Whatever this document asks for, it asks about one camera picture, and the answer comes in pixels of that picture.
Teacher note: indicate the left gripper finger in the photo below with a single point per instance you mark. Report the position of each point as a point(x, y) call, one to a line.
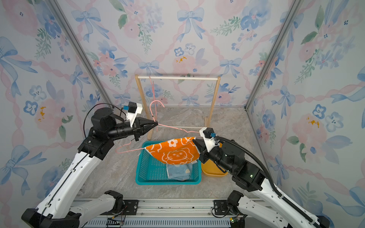
point(144, 121)
point(147, 129)

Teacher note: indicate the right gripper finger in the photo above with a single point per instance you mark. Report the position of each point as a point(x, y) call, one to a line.
point(199, 143)
point(204, 157)

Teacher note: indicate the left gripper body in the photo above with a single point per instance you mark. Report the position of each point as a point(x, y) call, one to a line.
point(125, 130)

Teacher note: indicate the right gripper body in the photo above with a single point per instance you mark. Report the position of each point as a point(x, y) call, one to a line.
point(216, 155)

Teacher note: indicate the pink hanger with orange towel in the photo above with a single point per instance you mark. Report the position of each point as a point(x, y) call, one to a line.
point(159, 124)

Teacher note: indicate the orange patterned towel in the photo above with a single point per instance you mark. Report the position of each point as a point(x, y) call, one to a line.
point(175, 151)

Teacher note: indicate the light blue towel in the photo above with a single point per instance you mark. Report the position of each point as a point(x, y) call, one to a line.
point(181, 172)

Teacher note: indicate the pink hanger with blue towel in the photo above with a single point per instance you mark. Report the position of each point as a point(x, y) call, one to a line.
point(153, 88)

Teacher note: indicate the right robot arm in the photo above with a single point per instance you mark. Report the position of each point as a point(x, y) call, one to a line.
point(249, 173)

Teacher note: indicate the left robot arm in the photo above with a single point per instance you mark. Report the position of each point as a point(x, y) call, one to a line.
point(55, 211)

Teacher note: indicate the wooden hanger rack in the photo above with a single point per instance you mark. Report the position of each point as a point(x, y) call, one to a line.
point(207, 120)

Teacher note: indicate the yellow plastic tray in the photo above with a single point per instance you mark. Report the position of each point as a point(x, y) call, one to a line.
point(210, 169)

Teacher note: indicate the teal plastic basket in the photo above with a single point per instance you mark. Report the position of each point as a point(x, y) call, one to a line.
point(150, 171)

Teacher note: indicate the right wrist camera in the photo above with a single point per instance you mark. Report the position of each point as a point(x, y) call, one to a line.
point(209, 138)

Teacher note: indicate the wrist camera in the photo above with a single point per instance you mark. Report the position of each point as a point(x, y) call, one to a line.
point(209, 138)
point(131, 111)

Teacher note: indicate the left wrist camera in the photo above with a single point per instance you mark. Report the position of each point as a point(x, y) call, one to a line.
point(131, 111)

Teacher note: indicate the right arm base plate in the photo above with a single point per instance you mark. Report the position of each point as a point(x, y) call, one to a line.
point(221, 209)

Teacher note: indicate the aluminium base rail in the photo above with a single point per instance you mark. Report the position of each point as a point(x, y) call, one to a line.
point(160, 213)

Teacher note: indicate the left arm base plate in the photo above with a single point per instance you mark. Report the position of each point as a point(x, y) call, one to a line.
point(130, 207)

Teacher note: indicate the left aluminium corner post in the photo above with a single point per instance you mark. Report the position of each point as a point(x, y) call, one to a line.
point(81, 54)

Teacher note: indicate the aluminium corner post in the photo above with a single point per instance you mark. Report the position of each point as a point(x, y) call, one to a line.
point(289, 19)
point(81, 54)

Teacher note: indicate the right aluminium corner post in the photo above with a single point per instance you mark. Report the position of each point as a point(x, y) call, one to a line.
point(289, 19)

